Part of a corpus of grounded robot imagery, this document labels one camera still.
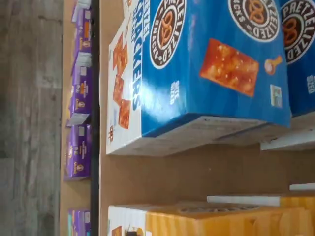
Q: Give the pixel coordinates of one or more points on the yellow honey mustard cracker box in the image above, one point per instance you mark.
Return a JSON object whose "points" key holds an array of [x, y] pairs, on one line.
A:
{"points": [[197, 226], [243, 201]]}

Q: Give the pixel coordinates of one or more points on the blue sea salt cracker box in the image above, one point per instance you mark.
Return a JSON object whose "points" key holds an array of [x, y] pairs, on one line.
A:
{"points": [[209, 86], [302, 61]]}

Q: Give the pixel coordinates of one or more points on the black metal shelf rack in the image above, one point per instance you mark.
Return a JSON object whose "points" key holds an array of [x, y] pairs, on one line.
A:
{"points": [[95, 147]]}

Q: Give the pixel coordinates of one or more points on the purple snack box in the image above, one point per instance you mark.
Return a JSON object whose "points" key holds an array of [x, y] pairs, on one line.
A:
{"points": [[78, 157], [82, 93], [80, 221], [83, 29]]}

